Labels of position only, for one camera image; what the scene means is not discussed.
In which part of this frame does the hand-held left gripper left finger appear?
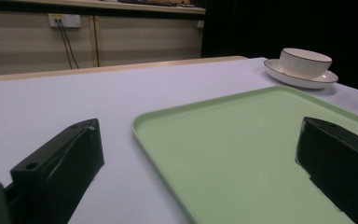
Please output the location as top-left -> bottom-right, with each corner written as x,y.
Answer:
9,118 -> 105,224

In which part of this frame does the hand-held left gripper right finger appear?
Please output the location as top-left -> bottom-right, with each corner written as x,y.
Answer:
295,116 -> 358,224

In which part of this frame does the white plate with dark rim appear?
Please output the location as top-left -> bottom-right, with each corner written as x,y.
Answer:
263,59 -> 339,91

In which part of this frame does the light green plastic tray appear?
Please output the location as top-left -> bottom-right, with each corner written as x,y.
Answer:
131,85 -> 358,224

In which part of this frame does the white ribbed bowl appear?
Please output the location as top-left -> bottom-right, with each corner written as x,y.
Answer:
279,47 -> 333,80

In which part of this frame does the black power cable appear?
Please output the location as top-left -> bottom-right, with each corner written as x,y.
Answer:
57,19 -> 80,70
54,19 -> 74,70

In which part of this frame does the white wall power socket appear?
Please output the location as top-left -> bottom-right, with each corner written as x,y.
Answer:
48,12 -> 82,29

